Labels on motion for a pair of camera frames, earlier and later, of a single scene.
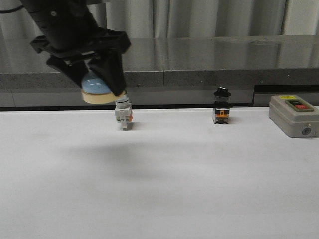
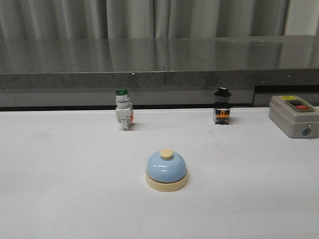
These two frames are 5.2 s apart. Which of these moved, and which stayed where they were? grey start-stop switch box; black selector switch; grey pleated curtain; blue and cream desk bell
Moved: blue and cream desk bell
Stayed: black selector switch; grey start-stop switch box; grey pleated curtain
